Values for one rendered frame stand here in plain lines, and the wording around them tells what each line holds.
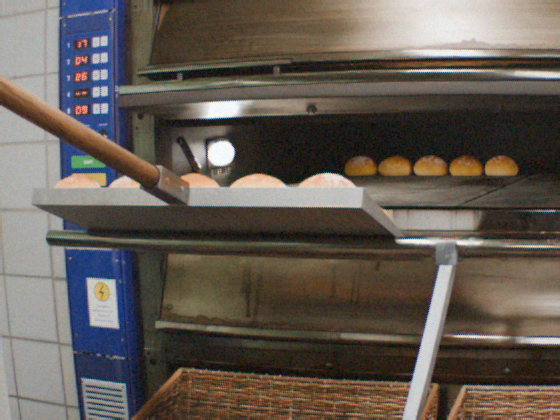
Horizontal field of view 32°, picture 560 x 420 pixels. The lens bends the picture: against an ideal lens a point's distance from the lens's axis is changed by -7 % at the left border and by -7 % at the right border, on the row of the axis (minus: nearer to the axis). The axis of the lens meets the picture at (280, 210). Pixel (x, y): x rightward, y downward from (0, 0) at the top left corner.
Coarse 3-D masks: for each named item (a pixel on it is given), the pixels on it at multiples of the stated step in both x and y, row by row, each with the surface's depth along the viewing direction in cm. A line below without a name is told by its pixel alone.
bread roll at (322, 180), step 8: (320, 176) 143; (328, 176) 142; (336, 176) 142; (304, 184) 143; (312, 184) 142; (320, 184) 141; (328, 184) 141; (336, 184) 141; (344, 184) 141; (352, 184) 142
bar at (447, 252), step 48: (48, 240) 176; (96, 240) 171; (144, 240) 167; (192, 240) 164; (240, 240) 161; (288, 240) 157; (336, 240) 154; (384, 240) 152; (432, 240) 149; (480, 240) 146; (528, 240) 143; (432, 336) 139
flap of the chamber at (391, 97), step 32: (128, 96) 193; (160, 96) 190; (192, 96) 187; (224, 96) 184; (256, 96) 182; (288, 96) 179; (320, 96) 177; (352, 96) 175; (384, 96) 173; (416, 96) 171; (448, 96) 169; (480, 96) 167; (512, 96) 164; (544, 96) 162
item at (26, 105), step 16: (0, 80) 105; (0, 96) 106; (16, 96) 108; (32, 96) 111; (16, 112) 110; (32, 112) 111; (48, 112) 114; (48, 128) 116; (64, 128) 117; (80, 128) 120; (80, 144) 122; (96, 144) 124; (112, 144) 128; (112, 160) 128; (128, 160) 131; (128, 176) 134; (144, 176) 136
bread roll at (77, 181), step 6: (66, 180) 158; (72, 180) 158; (78, 180) 158; (84, 180) 158; (90, 180) 158; (54, 186) 159; (60, 186) 158; (66, 186) 157; (72, 186) 157; (78, 186) 157; (84, 186) 157; (90, 186) 157; (96, 186) 158
